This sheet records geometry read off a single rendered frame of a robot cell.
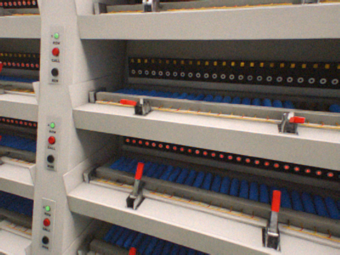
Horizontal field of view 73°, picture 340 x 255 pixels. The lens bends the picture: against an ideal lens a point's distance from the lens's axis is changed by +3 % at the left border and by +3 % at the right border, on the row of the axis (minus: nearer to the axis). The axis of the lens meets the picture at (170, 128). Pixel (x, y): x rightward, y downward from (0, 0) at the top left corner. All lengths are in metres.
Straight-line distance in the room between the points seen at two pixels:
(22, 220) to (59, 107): 0.39
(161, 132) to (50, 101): 0.27
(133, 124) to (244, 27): 0.26
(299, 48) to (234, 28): 0.23
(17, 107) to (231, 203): 0.54
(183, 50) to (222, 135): 0.31
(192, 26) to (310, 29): 0.18
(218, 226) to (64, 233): 0.35
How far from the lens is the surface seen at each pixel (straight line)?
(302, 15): 0.43
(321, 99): 0.56
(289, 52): 0.61
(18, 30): 0.68
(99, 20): 0.52
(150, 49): 0.67
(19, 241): 0.80
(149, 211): 0.49
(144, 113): 0.45
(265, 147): 0.40
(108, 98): 0.54
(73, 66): 0.54
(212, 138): 0.41
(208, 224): 0.47
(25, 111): 0.64
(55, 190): 0.60
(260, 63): 0.56
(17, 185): 0.69
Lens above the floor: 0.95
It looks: 6 degrees down
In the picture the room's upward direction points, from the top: 6 degrees clockwise
